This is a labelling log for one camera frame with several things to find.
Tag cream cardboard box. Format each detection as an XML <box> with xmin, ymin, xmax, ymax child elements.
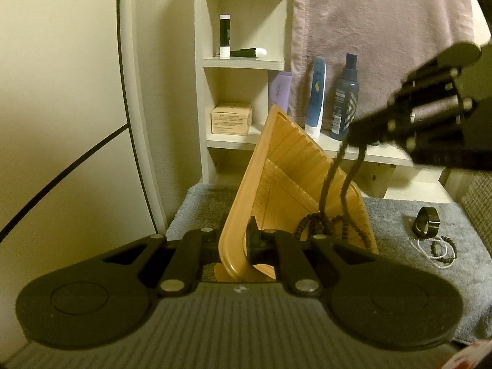
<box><xmin>210</xmin><ymin>103</ymin><xmax>253</xmax><ymax>136</ymax></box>

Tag white pearl bracelet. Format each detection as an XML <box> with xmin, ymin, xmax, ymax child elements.
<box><xmin>409</xmin><ymin>237</ymin><xmax>458</xmax><ymax>270</ymax></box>

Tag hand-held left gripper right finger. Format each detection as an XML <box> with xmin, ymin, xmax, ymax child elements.
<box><xmin>246</xmin><ymin>216</ymin><xmax>382</xmax><ymax>297</ymax></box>

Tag purple cosmetic tube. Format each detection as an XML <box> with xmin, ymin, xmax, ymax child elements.
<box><xmin>268</xmin><ymin>71</ymin><xmax>293</xmax><ymax>113</ymax></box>

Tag blue and white tube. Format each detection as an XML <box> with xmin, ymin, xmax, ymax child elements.
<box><xmin>305</xmin><ymin>56</ymin><xmax>328</xmax><ymax>138</ymax></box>

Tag red and white cloth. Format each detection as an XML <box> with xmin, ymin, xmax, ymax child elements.
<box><xmin>442</xmin><ymin>340</ymin><xmax>492</xmax><ymax>369</ymax></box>

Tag white curved trim strip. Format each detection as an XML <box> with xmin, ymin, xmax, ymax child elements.
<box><xmin>117</xmin><ymin>0</ymin><xmax>168</xmax><ymax>233</ymax></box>

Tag black watch band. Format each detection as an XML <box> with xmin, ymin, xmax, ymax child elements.
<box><xmin>412</xmin><ymin>206</ymin><xmax>441</xmax><ymax>238</ymax></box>

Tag lilac hanging towel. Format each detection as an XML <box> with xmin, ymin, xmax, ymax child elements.
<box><xmin>288</xmin><ymin>0</ymin><xmax>479</xmax><ymax>131</ymax></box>

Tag dark blue spray bottle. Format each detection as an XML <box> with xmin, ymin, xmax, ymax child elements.
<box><xmin>330</xmin><ymin>53</ymin><xmax>360</xmax><ymax>141</ymax></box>

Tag grey towel mat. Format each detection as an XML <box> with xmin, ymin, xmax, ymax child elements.
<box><xmin>165</xmin><ymin>184</ymin><xmax>487</xmax><ymax>344</ymax></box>

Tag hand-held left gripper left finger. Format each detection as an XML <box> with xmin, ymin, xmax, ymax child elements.
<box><xmin>103</xmin><ymin>228</ymin><xmax>220</xmax><ymax>297</ymax></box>

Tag dark wooden bead necklace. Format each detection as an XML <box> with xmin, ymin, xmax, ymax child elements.
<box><xmin>294</xmin><ymin>140</ymin><xmax>379</xmax><ymax>248</ymax></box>

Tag white wooden shelf unit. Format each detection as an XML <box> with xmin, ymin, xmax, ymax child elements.
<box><xmin>194</xmin><ymin>0</ymin><xmax>442</xmax><ymax>200</ymax></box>

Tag dark bead bracelet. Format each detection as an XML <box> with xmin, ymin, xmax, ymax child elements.
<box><xmin>430</xmin><ymin>236</ymin><xmax>459</xmax><ymax>270</ymax></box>

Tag checked fabric cushion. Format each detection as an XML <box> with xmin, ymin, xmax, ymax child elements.
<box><xmin>459</xmin><ymin>171</ymin><xmax>492</xmax><ymax>247</ymax></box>

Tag orange ribbed plastic tray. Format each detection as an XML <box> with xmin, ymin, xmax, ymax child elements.
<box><xmin>217</xmin><ymin>105</ymin><xmax>379</xmax><ymax>282</ymax></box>

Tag black tube with white cap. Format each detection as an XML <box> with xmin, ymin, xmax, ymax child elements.
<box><xmin>229</xmin><ymin>48</ymin><xmax>268</xmax><ymax>59</ymax></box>

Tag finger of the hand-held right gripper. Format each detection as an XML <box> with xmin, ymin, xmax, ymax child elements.
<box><xmin>351</xmin><ymin>43</ymin><xmax>483</xmax><ymax>137</ymax></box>
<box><xmin>351</xmin><ymin>98</ymin><xmax>474</xmax><ymax>150</ymax></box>

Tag black tube with white caps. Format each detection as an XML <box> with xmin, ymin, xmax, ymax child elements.
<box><xmin>219</xmin><ymin>14</ymin><xmax>231</xmax><ymax>59</ymax></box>

